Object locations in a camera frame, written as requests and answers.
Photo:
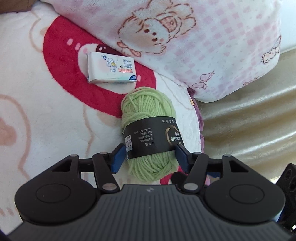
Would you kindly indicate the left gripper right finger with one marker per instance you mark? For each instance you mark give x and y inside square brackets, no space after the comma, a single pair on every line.
[194,165]

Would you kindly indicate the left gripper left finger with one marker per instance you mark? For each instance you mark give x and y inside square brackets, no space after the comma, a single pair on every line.
[106,165]

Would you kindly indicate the green yarn ball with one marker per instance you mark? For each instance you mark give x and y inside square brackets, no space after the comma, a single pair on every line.
[151,134]

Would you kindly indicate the white tissue pack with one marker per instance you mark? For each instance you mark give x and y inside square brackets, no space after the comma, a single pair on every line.
[109,68]

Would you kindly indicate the beige satin bedding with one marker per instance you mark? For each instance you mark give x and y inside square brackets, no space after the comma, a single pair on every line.
[256,123]

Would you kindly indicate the white red cartoon blanket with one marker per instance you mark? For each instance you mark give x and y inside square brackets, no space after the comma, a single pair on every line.
[49,110]

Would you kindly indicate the pink checkered bunny pillow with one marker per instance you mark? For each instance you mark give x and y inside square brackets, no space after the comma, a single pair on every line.
[215,47]

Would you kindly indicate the brown embroidered cushion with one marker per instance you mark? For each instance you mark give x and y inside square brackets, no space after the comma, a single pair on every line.
[8,6]

